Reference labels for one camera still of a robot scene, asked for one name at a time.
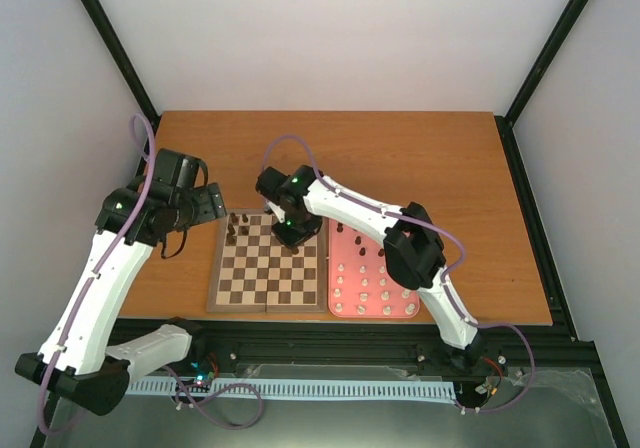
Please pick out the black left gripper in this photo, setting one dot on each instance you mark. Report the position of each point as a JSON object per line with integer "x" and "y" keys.
{"x": 208, "y": 211}

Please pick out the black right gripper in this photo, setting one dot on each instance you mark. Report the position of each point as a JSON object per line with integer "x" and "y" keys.
{"x": 296, "y": 242}

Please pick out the dark bishop piece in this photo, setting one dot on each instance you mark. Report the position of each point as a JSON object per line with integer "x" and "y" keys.
{"x": 230, "y": 239}

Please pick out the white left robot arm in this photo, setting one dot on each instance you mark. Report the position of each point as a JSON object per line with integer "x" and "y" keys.
{"x": 77, "y": 362}

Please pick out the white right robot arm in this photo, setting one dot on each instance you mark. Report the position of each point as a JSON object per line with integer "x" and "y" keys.
{"x": 412, "y": 245}

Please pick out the wooden chess board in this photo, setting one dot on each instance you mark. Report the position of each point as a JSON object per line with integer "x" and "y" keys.
{"x": 260, "y": 275}

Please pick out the pink plastic tray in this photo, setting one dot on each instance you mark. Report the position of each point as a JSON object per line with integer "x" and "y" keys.
{"x": 343, "y": 250}

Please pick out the black aluminium frame rail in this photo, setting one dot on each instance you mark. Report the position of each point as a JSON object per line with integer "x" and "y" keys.
{"x": 554, "y": 394}

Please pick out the light blue cable duct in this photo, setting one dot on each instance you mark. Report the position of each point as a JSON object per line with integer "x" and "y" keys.
{"x": 326, "y": 390}

